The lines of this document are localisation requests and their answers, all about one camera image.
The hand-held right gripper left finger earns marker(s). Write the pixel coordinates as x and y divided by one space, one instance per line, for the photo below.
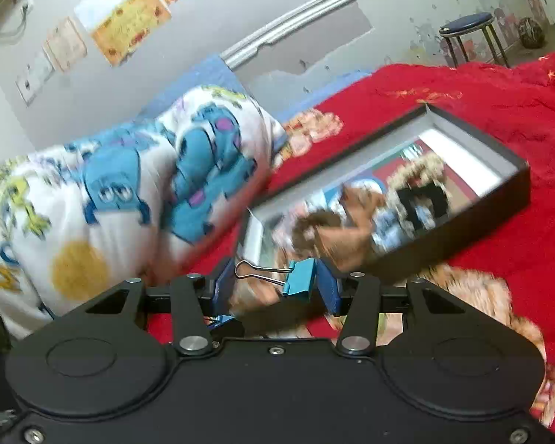
222 287

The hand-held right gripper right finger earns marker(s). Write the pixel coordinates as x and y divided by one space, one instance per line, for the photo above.
328 292

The blue white packet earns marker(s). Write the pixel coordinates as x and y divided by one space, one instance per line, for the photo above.
391 231

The black shallow box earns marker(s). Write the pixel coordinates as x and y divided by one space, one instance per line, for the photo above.
490 194

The small blue binder clip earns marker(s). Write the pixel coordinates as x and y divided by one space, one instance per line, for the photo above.
218 320

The black hair clip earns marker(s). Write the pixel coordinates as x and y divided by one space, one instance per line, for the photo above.
421 203

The blue monster printed blanket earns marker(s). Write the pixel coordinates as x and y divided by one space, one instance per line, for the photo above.
134 185

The leopard print scrunchie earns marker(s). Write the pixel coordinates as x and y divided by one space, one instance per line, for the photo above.
418 166

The blue bed sheet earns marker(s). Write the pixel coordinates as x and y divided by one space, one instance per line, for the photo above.
203 78

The blue round stool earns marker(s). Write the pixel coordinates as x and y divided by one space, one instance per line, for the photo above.
471 25

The striped ball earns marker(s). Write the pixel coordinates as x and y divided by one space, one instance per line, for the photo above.
531 32

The yellow orange wall poster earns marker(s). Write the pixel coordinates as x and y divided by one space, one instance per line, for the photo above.
129 23

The white wall socket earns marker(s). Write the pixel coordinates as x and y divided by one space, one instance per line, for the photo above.
34 78

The white wall rail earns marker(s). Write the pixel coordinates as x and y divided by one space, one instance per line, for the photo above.
305 11

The pale wall certificate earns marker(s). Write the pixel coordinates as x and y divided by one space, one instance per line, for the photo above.
64 45

